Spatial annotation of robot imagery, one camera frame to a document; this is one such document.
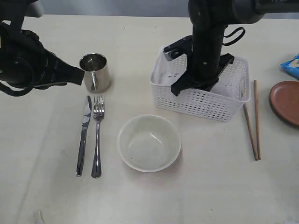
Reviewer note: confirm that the speckled white bowl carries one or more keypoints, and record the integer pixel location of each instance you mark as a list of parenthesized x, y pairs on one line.
[(149, 143)]

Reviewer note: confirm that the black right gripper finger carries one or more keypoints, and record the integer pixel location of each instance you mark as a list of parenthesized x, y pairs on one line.
[(183, 83), (209, 86)]

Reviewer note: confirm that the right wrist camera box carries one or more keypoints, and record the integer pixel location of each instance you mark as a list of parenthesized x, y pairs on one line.
[(178, 48)]

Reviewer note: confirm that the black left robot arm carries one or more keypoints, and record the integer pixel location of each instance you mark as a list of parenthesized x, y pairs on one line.
[(13, 12)]

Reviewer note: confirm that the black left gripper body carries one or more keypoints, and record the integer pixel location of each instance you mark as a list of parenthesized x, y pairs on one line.
[(24, 62)]

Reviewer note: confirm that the brown round plate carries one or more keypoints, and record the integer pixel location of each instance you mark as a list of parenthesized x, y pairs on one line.
[(284, 101)]

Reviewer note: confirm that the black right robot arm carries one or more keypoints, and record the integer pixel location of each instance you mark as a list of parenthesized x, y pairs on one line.
[(213, 36)]

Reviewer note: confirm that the silver table knife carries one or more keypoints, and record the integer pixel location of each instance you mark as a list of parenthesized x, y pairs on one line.
[(85, 124)]

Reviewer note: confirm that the grey backdrop curtain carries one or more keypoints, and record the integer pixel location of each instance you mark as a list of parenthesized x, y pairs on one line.
[(116, 7)]

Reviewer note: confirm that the white perforated plastic basket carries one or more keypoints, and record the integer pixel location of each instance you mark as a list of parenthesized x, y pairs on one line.
[(221, 103)]

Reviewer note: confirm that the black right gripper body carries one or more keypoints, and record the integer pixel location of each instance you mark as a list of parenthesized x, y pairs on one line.
[(207, 64)]

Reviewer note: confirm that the silver metal fork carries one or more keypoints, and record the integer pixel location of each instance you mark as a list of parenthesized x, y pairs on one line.
[(98, 116)]

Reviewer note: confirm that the wooden chopstick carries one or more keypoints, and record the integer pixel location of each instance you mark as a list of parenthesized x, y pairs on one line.
[(250, 131), (257, 119)]

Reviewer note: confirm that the blue chips snack bag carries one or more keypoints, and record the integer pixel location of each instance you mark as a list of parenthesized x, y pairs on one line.
[(291, 67)]

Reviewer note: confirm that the silver metal cup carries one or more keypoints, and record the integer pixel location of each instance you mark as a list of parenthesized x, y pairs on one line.
[(96, 76)]

